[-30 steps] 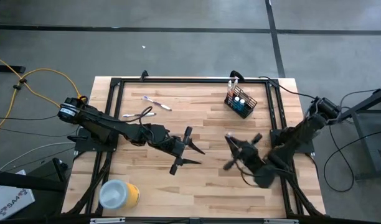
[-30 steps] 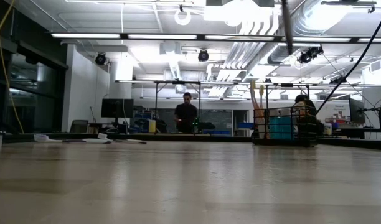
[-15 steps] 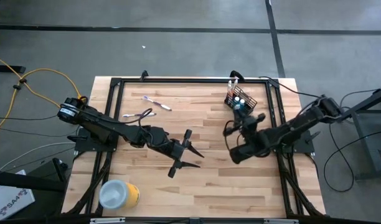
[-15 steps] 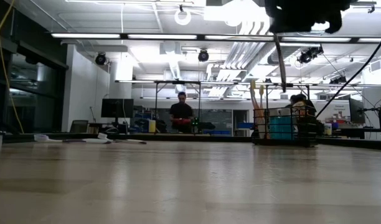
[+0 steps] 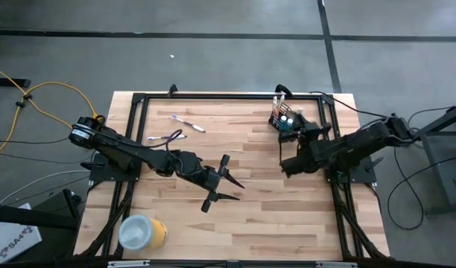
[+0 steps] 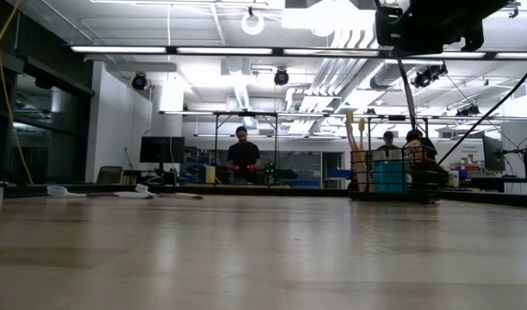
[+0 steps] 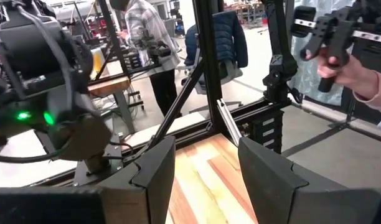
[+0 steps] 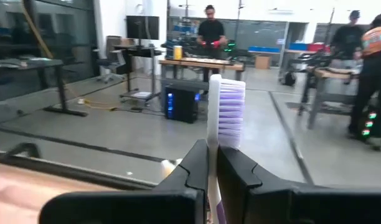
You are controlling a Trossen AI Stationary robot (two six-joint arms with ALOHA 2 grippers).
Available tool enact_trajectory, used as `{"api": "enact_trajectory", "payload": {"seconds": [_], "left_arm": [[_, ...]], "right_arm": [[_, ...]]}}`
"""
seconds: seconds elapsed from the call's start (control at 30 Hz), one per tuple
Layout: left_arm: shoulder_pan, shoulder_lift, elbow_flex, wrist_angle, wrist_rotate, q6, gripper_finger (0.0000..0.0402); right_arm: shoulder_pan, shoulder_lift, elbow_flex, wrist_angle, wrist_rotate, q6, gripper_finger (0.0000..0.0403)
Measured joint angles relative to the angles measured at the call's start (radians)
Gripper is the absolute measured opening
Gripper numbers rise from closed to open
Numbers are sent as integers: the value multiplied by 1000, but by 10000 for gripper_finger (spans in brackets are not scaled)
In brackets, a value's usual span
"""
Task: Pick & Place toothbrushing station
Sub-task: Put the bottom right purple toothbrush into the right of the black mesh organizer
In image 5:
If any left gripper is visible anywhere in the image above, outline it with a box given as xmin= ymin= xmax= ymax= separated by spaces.
xmin=183 ymin=154 xmax=246 ymax=214

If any black wire basket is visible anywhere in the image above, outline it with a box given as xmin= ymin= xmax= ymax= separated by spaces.
xmin=267 ymin=102 xmax=307 ymax=143

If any purple white toothbrush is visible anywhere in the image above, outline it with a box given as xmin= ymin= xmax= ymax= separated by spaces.
xmin=171 ymin=114 xmax=206 ymax=133
xmin=146 ymin=134 xmax=188 ymax=141

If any yellow cup white inside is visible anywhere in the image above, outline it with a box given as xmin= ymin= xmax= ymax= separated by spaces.
xmin=118 ymin=214 xmax=168 ymax=252

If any black stand leg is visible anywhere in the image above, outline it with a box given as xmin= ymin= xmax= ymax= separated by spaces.
xmin=0 ymin=188 xmax=83 ymax=232

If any white printed box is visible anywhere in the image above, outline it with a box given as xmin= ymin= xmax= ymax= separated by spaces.
xmin=0 ymin=202 xmax=43 ymax=264

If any black flat floor bar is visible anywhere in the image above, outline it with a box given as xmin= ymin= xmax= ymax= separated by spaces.
xmin=0 ymin=77 xmax=32 ymax=89

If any black cable off table corner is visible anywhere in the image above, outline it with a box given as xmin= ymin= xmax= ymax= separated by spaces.
xmin=308 ymin=90 xmax=389 ymax=119

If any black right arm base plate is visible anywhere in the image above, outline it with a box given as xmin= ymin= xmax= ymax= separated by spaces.
xmin=322 ymin=154 xmax=379 ymax=186

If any silver metal bracket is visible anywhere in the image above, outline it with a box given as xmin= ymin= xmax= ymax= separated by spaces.
xmin=315 ymin=261 xmax=358 ymax=268
xmin=107 ymin=260 xmax=151 ymax=268

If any black desk frame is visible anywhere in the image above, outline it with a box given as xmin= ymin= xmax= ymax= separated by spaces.
xmin=406 ymin=100 xmax=456 ymax=217

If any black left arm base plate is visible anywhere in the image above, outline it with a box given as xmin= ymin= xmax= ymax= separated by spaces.
xmin=89 ymin=151 xmax=144 ymax=183

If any black looping floor cable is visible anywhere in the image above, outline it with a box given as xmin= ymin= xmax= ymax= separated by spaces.
xmin=386 ymin=154 xmax=456 ymax=231

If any white floor cable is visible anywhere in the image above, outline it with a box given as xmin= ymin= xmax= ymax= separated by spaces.
xmin=0 ymin=169 xmax=92 ymax=205

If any thin black floor cable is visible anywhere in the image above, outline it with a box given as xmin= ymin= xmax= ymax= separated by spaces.
xmin=0 ymin=150 xmax=95 ymax=165
xmin=0 ymin=135 xmax=75 ymax=144

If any yellow extension cable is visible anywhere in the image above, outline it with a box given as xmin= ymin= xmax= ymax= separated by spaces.
xmin=0 ymin=80 xmax=104 ymax=165
xmin=0 ymin=63 xmax=78 ymax=131

